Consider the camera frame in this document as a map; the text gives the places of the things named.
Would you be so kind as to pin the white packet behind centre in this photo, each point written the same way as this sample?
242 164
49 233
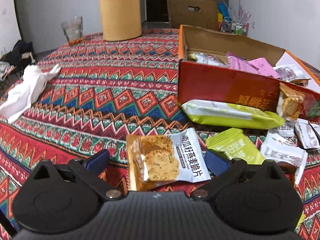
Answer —
286 130

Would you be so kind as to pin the orange cardboard snack box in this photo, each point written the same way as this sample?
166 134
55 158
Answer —
201 81

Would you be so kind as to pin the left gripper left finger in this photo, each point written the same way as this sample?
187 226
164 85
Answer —
87 171

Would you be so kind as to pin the white packet right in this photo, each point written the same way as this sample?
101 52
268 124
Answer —
306 135

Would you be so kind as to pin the patterned red tablecloth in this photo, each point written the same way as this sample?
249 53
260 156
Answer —
104 91

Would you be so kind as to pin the brown chocolate snack bar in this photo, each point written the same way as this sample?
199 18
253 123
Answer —
210 60

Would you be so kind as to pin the pumpkin oat cracker packet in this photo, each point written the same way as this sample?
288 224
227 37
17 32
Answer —
156 160

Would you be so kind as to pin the white snack packet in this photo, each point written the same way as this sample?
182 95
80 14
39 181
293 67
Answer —
291 73

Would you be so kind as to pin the wire storage rack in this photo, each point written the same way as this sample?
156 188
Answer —
234 27

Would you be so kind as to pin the glass cup with drink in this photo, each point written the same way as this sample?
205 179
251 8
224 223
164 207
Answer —
73 30

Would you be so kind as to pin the white packet barcode centre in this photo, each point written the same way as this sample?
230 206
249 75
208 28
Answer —
277 148

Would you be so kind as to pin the black folding chair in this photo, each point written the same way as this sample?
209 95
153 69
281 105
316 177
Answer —
18 59

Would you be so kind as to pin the brown cardboard carton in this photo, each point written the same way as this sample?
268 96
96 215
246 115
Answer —
199 13

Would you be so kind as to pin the yellow thermos jug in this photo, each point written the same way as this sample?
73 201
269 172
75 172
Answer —
120 19

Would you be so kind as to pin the orange cracker packet upright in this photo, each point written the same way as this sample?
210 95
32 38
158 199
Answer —
290 103

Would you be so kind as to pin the green white bar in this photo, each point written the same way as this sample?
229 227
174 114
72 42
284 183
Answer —
216 113
234 144

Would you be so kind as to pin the white crumpled cloth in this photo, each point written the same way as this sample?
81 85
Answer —
23 95

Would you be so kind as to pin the pink snack packet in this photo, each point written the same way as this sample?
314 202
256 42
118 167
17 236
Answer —
259 66

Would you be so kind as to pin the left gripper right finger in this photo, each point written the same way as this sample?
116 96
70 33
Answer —
226 173

